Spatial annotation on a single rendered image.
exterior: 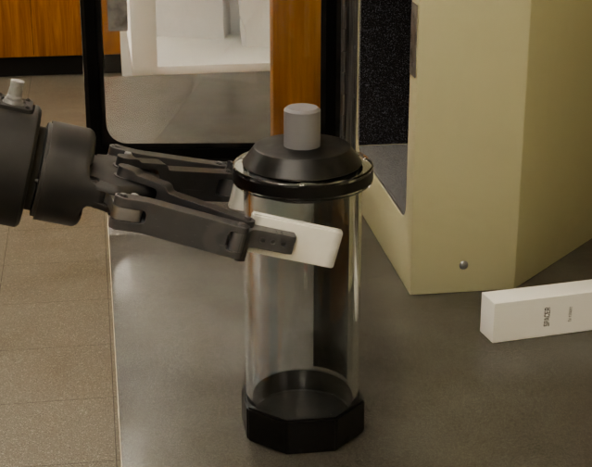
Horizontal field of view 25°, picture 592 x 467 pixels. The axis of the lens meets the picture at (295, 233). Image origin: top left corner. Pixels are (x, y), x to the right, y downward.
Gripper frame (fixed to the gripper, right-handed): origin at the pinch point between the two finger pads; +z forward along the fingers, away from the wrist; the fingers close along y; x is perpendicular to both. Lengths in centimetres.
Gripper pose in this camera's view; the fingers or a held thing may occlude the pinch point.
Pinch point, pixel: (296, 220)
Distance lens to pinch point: 105.0
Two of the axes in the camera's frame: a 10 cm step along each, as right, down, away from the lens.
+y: -1.6, -3.4, 9.3
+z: 9.5, 1.9, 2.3
